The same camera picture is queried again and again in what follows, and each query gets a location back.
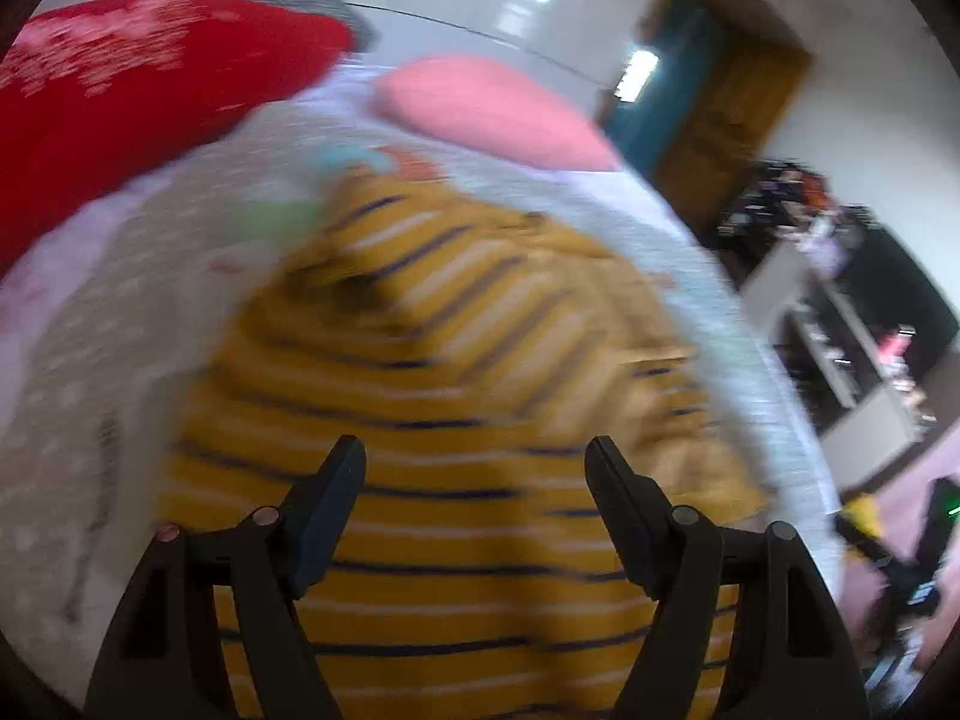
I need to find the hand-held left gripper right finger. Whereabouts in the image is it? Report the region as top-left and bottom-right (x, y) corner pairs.
(584, 435), (875, 720)

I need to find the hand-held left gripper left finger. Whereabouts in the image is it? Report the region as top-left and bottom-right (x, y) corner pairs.
(85, 434), (368, 720)

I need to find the yellow striped sweater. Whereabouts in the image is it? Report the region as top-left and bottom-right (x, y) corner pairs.
(157, 165), (773, 720)

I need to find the yellow object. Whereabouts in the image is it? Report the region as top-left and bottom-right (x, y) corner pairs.
(836, 493), (887, 563)

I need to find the white shelf unit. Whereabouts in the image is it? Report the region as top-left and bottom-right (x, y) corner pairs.
(739, 236), (938, 496)

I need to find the white quilted heart-print bedspread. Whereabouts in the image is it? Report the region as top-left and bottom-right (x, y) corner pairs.
(0, 64), (848, 691)

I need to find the wooden door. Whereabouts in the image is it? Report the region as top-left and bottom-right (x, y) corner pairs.
(652, 37), (815, 237)

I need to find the pink pillow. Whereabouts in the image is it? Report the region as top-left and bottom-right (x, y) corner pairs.
(371, 54), (623, 173)

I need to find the teal curtain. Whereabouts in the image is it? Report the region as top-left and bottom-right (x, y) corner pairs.
(600, 0), (725, 173)

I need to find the red floral blanket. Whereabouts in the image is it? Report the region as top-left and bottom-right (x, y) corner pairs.
(0, 0), (357, 271)

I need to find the thin black wall cable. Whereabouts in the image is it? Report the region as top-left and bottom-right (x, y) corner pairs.
(351, 3), (625, 92)

